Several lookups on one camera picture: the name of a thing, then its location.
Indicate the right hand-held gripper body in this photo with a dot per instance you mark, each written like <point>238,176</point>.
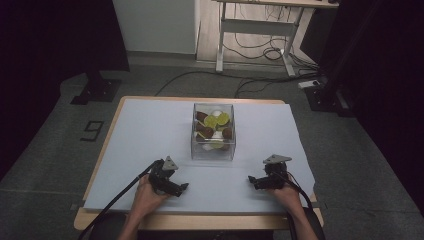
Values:
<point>276,170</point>

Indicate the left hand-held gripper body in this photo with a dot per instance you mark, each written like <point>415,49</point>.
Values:
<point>160,176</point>

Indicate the clear plastic box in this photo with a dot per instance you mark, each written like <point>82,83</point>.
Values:
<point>213,154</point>

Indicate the person's right hand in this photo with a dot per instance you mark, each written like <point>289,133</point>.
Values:
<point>286,196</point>

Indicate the person's left hand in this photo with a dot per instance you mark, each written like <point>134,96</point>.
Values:
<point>146,198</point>

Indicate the wooden table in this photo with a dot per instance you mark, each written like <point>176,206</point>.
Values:
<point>186,222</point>

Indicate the black tape floor marking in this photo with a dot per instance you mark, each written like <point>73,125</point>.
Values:
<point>93,130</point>

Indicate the black stand base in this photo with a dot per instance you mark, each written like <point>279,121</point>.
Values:
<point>325,98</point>
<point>98,90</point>

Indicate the white power strip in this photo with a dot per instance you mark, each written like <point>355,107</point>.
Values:
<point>308,84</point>

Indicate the black curtain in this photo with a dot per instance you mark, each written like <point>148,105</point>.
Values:
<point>43,66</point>
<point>390,83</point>

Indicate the white partition panel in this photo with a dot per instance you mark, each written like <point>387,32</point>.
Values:
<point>156,25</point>

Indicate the white metal desk frame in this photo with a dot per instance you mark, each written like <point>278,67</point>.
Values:
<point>256,26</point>

